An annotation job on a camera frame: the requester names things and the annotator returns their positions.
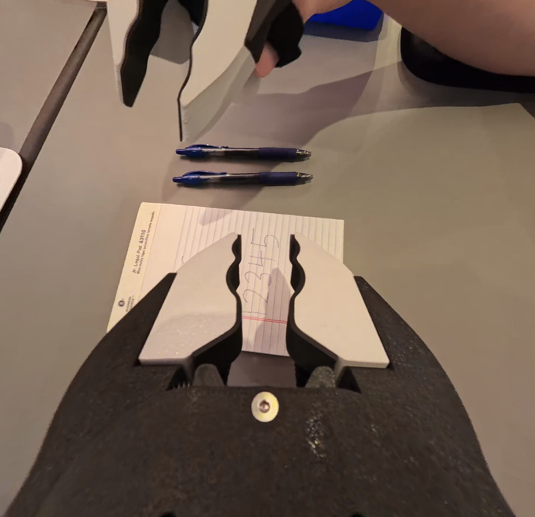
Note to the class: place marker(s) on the blue retractable pen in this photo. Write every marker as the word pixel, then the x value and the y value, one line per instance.
pixel 271 152
pixel 276 177

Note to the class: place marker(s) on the white stand base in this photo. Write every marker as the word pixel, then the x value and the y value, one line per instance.
pixel 8 174

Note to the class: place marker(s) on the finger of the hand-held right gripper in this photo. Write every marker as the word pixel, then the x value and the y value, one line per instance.
pixel 221 44
pixel 125 32

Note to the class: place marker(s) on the blue plastic bin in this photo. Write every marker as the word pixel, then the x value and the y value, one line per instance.
pixel 355 17

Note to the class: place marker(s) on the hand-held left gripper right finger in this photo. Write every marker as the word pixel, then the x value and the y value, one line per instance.
pixel 338 312

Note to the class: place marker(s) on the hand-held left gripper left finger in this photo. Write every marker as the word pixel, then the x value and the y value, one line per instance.
pixel 192 308

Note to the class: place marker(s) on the person's right hand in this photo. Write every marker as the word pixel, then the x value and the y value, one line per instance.
pixel 265 65

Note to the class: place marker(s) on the black padded armrest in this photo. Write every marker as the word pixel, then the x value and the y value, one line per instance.
pixel 439 71

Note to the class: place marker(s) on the white lined notepad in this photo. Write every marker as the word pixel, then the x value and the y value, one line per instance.
pixel 188 232

